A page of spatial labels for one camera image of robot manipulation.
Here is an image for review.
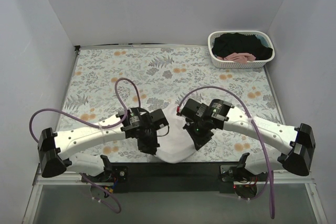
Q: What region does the white t shirt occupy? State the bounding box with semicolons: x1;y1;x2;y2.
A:
154;104;196;164

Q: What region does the pink garment in basket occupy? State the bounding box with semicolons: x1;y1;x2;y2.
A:
216;52;256;64

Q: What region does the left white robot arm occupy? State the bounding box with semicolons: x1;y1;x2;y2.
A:
38;108;169;182

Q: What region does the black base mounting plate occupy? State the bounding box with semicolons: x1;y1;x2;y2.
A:
81;161;272;195

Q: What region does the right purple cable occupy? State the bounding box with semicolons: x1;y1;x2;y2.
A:
180;86;276;219

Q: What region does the floral table mat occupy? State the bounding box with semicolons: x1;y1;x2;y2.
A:
59;47;282;163

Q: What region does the black garment in basket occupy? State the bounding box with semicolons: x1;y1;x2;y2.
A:
212;33;273;60

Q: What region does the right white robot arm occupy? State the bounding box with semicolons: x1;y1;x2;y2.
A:
177;99;316;181

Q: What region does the white plastic laundry basket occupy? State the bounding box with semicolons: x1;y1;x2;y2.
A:
207;31;275;69

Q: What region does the blue garment in basket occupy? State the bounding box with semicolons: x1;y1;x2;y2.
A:
257;35;269;47

